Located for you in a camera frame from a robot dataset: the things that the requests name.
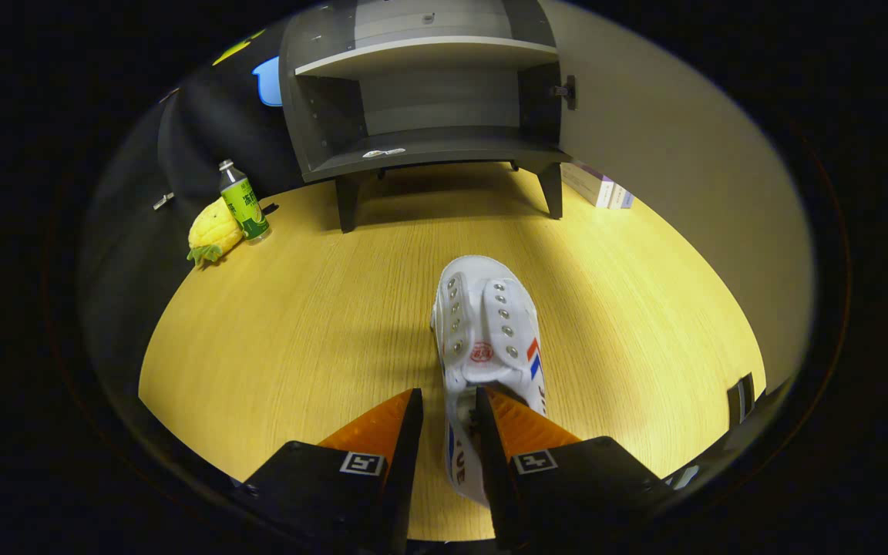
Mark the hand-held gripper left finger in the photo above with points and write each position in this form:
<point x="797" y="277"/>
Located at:
<point x="405" y="478"/>

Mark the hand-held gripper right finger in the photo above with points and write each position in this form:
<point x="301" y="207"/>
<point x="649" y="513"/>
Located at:
<point x="490" y="478"/>

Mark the white canvas shoe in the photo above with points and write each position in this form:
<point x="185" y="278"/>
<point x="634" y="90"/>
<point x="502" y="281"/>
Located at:
<point x="486" y="324"/>

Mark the dark grey shoe cabinet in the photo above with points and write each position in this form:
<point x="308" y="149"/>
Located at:
<point x="428" y="146"/>

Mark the metal door hinge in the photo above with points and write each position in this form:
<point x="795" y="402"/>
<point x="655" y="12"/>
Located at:
<point x="567" y="91"/>

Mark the white cabinet shelf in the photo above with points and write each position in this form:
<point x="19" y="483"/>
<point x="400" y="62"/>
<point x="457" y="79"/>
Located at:
<point x="425" y="54"/>

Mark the white purple carton box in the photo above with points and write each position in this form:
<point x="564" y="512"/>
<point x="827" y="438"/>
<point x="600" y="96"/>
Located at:
<point x="586" y="181"/>
<point x="621" y="198"/>

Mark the yellow pineapple plush toy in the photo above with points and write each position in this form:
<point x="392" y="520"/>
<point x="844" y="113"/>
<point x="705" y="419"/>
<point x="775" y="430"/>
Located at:
<point x="213" y="231"/>

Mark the green drink bottle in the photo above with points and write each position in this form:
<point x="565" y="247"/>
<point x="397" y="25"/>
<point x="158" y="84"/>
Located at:
<point x="243" y="202"/>

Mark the white clip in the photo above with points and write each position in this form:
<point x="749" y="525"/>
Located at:
<point x="163" y="201"/>

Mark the black backdrop cloth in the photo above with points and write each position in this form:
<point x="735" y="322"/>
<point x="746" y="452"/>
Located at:
<point x="182" y="139"/>

